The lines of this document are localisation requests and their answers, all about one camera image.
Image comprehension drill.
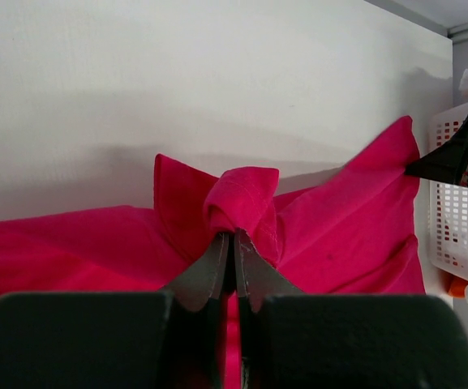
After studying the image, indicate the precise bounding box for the crimson pink t shirt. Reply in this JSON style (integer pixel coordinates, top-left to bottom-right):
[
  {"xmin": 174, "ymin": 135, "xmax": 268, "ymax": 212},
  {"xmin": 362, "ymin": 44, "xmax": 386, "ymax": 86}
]
[{"xmin": 0, "ymin": 117, "xmax": 424, "ymax": 388}]

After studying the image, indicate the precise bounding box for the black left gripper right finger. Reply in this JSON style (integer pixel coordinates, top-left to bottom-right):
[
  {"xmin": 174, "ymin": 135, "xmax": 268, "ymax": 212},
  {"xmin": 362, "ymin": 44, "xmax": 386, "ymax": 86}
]
[{"xmin": 233, "ymin": 230, "xmax": 468, "ymax": 388}]

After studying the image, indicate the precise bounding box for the orange garment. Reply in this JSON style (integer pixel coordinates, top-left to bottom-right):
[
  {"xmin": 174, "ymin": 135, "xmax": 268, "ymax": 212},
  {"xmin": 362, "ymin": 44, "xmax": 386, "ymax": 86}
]
[{"xmin": 447, "ymin": 276, "xmax": 468, "ymax": 299}]

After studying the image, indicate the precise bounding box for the white perforated plastic basket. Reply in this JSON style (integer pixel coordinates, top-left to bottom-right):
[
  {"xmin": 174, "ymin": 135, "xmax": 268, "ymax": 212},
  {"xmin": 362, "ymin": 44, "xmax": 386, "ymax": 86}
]
[{"xmin": 428, "ymin": 102, "xmax": 468, "ymax": 280}]

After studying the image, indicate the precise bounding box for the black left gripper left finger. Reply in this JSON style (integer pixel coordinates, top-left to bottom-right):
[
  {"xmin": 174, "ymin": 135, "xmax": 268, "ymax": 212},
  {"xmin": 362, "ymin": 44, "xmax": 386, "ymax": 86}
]
[{"xmin": 0, "ymin": 233, "xmax": 230, "ymax": 388}]

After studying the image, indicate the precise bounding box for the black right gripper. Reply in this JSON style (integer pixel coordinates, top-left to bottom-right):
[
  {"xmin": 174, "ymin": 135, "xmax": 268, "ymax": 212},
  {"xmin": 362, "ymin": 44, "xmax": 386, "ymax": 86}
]
[{"xmin": 404, "ymin": 116, "xmax": 468, "ymax": 188}]

